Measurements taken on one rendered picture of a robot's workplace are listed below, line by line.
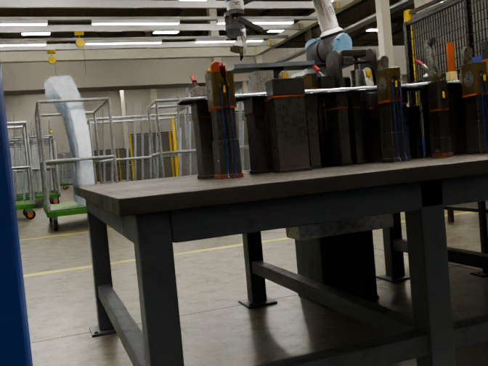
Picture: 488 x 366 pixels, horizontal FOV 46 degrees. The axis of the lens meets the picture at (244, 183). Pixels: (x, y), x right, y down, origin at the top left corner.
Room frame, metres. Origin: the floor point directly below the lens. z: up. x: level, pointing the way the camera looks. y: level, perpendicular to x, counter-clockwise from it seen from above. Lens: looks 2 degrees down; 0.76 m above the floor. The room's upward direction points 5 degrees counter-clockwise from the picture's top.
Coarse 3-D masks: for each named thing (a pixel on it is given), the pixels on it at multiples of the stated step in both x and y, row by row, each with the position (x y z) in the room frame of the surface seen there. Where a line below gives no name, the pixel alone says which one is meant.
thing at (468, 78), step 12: (468, 72) 2.21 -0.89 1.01; (480, 72) 2.18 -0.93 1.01; (468, 84) 2.21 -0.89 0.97; (480, 84) 2.18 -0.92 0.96; (468, 96) 2.22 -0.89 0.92; (480, 96) 2.19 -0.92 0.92; (468, 108) 2.23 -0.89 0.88; (480, 108) 2.19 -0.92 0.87; (468, 120) 2.24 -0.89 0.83; (480, 120) 2.19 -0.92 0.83; (468, 132) 2.24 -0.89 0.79; (480, 132) 2.18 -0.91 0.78; (468, 144) 2.24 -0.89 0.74; (480, 144) 2.18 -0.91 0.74
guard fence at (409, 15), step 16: (448, 0) 4.90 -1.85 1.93; (416, 16) 5.31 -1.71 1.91; (480, 16) 4.57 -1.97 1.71; (416, 32) 5.33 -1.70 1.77; (432, 32) 5.12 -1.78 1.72; (448, 32) 4.93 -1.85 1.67; (464, 32) 4.75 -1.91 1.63; (480, 32) 4.58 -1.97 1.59; (416, 64) 5.36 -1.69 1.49; (448, 208) 5.06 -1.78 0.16; (464, 208) 4.87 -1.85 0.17
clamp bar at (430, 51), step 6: (426, 42) 2.58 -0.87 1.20; (432, 42) 2.55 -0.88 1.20; (426, 48) 2.58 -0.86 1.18; (432, 48) 2.59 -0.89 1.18; (426, 54) 2.59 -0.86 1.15; (432, 54) 2.59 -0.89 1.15; (432, 60) 2.58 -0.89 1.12; (432, 66) 2.58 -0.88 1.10; (432, 72) 2.56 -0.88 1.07; (438, 72) 2.57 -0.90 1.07
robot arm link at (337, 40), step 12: (312, 0) 2.81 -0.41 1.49; (324, 0) 2.77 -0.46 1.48; (324, 12) 2.78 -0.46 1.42; (324, 24) 2.80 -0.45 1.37; (336, 24) 2.80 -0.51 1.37; (324, 36) 2.80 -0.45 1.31; (336, 36) 2.78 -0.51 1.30; (348, 36) 2.81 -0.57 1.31; (324, 48) 2.83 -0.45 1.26; (336, 48) 2.77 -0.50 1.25; (348, 48) 2.81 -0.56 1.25; (324, 60) 2.88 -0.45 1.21
